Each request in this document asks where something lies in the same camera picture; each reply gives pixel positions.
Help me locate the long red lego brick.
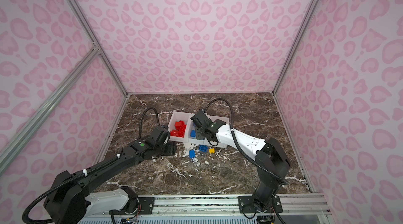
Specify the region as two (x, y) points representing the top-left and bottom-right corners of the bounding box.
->
(170, 121), (186, 138)

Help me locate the white three-compartment bin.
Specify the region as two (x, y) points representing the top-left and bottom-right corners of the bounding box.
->
(168, 112), (214, 147)

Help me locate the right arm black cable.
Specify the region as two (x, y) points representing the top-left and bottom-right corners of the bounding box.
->
(204, 98), (289, 185)

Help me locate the aluminium frame strut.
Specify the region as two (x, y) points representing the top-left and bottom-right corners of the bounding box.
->
(1, 46), (99, 174)

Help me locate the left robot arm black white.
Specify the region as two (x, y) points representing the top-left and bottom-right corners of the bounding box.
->
(44, 125), (176, 224)

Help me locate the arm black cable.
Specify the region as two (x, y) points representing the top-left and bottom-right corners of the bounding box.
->
(204, 98), (289, 185)
(21, 107), (162, 224)

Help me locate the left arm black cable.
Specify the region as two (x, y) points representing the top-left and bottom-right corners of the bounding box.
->
(21, 107), (162, 224)

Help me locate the blue lego brick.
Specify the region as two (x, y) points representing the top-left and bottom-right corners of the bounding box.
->
(189, 150), (196, 159)
(198, 145), (208, 153)
(190, 130), (196, 138)

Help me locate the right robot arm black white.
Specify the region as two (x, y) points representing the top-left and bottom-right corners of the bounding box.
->
(191, 111), (291, 213)

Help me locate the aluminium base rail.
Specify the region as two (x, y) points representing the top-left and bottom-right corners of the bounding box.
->
(58, 193), (334, 224)

